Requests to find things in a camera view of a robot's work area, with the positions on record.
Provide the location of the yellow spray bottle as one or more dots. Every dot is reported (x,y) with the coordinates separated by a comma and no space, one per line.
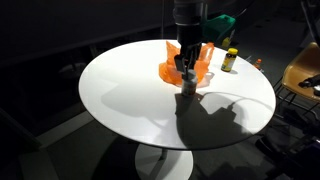
(227,41)

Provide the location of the black object on chair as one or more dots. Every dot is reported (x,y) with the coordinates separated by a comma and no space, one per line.
(310,81)

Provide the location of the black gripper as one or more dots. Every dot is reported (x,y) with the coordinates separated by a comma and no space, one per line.
(189,36)

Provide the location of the white pill bottle orange label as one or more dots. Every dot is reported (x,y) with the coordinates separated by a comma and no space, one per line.
(189,85)

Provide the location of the dark bottle yellow cap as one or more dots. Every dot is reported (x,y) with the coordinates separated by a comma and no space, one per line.
(228,61)

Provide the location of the white round table pedestal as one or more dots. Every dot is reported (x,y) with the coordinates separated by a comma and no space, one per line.
(173,165)

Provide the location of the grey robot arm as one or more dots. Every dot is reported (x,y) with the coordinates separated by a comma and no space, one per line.
(188,11)

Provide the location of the green box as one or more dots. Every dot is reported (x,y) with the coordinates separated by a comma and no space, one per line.
(218,27)

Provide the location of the orange plastic bag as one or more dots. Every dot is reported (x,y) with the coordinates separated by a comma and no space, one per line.
(168,71)

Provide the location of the small orange capped bottle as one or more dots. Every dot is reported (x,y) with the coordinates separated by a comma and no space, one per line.
(257,63)

